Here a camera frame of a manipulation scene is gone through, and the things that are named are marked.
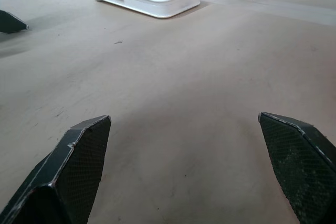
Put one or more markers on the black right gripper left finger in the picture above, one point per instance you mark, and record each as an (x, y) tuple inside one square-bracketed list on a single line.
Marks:
[(65, 171)]

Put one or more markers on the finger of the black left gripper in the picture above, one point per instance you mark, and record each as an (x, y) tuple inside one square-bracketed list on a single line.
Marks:
[(10, 22)]

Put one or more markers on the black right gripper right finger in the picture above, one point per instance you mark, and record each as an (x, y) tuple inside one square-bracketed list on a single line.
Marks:
[(299, 161)]

